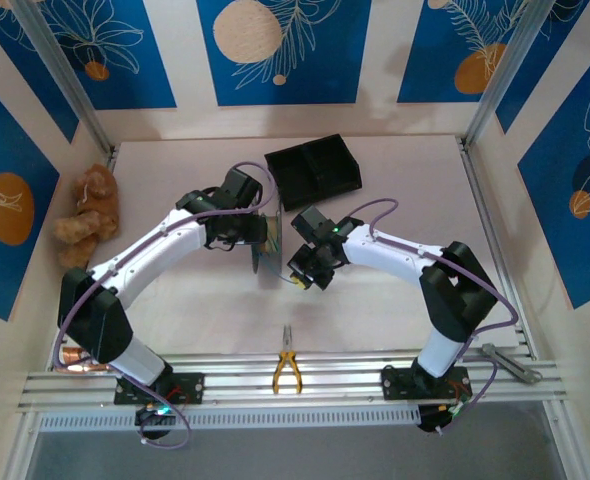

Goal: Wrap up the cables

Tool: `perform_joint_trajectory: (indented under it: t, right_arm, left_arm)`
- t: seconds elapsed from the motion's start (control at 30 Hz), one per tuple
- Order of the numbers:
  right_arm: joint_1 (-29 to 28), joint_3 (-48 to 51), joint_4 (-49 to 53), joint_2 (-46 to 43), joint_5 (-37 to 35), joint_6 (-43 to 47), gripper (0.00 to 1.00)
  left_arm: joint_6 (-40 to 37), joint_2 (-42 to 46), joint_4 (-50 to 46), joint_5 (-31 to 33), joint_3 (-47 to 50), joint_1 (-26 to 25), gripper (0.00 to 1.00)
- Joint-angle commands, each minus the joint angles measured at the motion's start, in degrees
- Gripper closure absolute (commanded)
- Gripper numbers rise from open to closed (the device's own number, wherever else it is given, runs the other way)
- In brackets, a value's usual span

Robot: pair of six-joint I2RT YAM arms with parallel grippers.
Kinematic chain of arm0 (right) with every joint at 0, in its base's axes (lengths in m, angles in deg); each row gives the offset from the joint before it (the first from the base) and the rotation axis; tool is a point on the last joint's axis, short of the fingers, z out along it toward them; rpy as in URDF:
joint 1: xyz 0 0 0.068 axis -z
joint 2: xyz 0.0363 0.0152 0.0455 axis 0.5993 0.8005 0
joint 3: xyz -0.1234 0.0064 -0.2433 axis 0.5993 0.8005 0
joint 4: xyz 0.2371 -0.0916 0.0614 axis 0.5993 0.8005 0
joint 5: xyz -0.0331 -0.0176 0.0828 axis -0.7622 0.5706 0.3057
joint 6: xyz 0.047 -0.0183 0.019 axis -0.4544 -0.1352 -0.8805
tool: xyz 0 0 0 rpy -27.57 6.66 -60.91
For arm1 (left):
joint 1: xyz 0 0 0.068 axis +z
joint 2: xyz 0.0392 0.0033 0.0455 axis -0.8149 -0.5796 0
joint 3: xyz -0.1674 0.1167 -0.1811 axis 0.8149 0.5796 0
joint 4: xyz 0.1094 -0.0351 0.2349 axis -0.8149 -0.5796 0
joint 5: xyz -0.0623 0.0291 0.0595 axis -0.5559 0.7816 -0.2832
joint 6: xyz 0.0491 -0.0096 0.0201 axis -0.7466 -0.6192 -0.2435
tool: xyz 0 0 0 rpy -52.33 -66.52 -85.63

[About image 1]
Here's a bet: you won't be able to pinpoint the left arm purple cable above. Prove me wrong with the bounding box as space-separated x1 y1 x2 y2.
54 160 279 449

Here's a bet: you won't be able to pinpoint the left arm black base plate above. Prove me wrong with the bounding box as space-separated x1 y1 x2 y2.
113 372 206 406

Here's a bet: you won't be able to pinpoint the black two-compartment bin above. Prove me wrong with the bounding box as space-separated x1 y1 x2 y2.
264 133 364 212

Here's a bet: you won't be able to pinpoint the aluminium mounting rail beam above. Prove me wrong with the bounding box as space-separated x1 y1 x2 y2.
17 349 569 414

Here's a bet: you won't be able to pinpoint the brown teddy bear plush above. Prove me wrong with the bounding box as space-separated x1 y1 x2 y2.
52 164 122 270

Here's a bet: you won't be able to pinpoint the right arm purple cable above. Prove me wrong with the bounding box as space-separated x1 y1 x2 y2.
342 198 520 436

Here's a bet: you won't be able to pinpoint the black controller box with LED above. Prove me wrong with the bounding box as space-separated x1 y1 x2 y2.
417 402 469 434
134 404 176 441

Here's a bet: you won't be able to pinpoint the yellow-handled pliers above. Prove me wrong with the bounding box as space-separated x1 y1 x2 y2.
273 324 304 395

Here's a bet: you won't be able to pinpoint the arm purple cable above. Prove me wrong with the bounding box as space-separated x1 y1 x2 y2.
342 198 520 436
54 160 279 449

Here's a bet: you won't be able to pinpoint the aluminium frame post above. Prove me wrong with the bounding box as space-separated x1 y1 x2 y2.
12 0 116 156
462 0 559 151

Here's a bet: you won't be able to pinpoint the dark grey cable spool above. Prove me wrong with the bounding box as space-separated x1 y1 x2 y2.
248 197 285 291

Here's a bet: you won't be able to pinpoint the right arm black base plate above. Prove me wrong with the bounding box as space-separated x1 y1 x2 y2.
380 364 472 401

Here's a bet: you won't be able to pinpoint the white slotted cable duct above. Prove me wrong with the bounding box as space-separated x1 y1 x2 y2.
38 405 421 432

